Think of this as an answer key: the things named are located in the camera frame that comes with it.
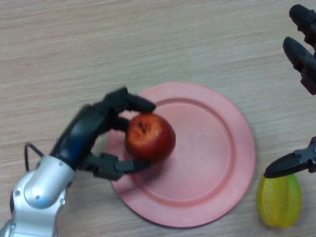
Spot pink round plate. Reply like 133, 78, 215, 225
105, 83, 256, 228

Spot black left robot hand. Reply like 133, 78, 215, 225
48, 86, 157, 181

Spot red apple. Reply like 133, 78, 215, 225
125, 114, 176, 164

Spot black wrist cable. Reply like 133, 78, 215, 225
24, 142, 45, 171

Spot yellow green starfruit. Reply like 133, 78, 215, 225
256, 173, 302, 230

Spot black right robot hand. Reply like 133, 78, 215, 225
263, 4, 316, 179

